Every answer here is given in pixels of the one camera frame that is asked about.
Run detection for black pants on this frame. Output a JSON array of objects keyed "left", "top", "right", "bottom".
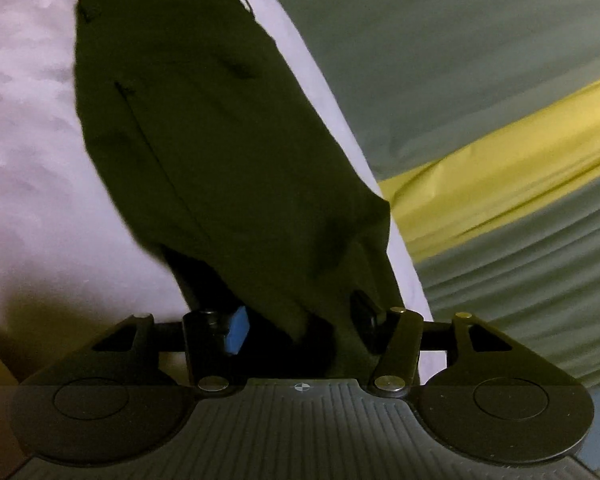
[{"left": 74, "top": 0, "right": 401, "bottom": 380}]

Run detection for yellow curtain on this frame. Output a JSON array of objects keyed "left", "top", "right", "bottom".
[{"left": 380, "top": 80, "right": 600, "bottom": 262}]

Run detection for lavender bed cover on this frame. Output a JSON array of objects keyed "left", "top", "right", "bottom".
[{"left": 0, "top": 0, "right": 431, "bottom": 375}]

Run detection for grey-green curtain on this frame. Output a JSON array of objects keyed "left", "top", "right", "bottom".
[{"left": 279, "top": 0, "right": 600, "bottom": 387}]

